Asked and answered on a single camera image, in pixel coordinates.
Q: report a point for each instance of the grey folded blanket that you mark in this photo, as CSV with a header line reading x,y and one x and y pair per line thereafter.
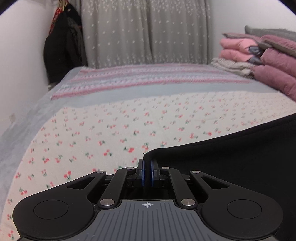
x,y
283,33

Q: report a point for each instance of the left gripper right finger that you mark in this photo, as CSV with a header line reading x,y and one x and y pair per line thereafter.
x,y
155,173

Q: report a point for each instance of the pink folded jacket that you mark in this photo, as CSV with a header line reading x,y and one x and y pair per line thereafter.
x,y
239,50

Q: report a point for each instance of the beige folded knit cloth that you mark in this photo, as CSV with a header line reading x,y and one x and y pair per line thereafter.
x,y
243,69

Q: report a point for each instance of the cherry print bed sheet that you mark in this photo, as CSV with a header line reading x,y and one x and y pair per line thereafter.
x,y
74,142

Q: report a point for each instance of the pink striped blanket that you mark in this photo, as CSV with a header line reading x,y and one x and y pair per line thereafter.
x,y
89,80

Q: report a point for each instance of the mauve folded quilted jacket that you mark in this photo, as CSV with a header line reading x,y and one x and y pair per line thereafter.
x,y
278,65

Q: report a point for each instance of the grey patterned curtain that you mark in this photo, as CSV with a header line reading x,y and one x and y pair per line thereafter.
x,y
120,33

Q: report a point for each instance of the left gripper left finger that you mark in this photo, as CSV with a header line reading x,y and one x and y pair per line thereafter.
x,y
141,171

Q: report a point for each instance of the black pants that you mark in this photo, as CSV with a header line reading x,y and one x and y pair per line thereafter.
x,y
261,158

